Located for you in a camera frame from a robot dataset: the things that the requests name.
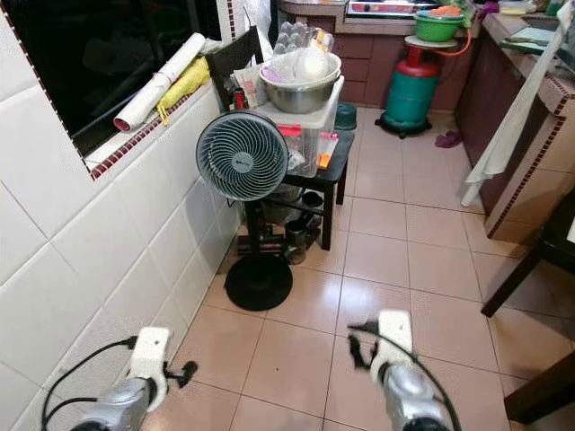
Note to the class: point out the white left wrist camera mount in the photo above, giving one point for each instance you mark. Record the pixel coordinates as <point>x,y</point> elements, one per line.
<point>150,355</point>

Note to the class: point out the dark window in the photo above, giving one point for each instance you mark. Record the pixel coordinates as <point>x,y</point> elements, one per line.
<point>99,54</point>

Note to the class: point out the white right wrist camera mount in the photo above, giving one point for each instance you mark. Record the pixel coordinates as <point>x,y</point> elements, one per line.
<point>393,337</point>

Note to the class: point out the dark wooden table leg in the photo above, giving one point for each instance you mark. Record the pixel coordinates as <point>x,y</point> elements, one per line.
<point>526,269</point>

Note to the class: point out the brown tiled kitchen counter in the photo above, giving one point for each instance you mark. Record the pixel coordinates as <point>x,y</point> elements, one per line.
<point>490,99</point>

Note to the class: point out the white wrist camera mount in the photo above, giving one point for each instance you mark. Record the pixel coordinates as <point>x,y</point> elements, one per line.
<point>393,337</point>
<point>150,355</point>

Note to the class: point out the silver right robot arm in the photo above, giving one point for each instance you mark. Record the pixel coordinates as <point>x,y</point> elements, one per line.
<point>413,400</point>

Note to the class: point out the hanging white cloth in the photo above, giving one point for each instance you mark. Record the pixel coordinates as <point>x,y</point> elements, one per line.
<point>512,126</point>

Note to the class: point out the rolled white paper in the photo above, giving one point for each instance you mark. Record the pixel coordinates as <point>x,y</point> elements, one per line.
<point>157,85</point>

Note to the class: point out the green plastic basin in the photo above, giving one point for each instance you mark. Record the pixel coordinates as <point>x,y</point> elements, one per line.
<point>437,29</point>

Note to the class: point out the green gas cylinder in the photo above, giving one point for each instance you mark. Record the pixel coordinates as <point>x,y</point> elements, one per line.
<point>411,94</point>

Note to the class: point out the dark wooden furniture corner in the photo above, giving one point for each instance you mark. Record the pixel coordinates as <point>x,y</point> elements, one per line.
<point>544,391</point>

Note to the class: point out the yellow cloth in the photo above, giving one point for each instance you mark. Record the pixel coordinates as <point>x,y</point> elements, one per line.
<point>189,81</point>

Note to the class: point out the purple slipper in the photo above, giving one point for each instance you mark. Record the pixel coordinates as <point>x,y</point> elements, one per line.
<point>448,140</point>

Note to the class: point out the clear egg tray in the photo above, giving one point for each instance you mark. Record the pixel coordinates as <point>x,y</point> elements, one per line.
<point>296,36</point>

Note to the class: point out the grey standing fan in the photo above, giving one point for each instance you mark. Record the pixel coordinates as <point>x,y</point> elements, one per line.
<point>243,157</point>

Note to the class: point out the clear plastic storage box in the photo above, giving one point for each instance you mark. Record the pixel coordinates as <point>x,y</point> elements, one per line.
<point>310,135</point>

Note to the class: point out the large metal bowl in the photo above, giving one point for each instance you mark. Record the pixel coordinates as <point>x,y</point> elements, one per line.
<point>298,97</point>

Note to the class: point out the white plastic bag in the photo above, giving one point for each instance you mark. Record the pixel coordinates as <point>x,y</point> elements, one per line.
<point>304,65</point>

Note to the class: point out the black wooden chair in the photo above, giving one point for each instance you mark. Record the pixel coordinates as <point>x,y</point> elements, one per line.
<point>334,175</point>

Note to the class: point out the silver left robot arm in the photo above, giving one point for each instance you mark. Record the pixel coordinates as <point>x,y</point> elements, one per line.
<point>126,409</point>

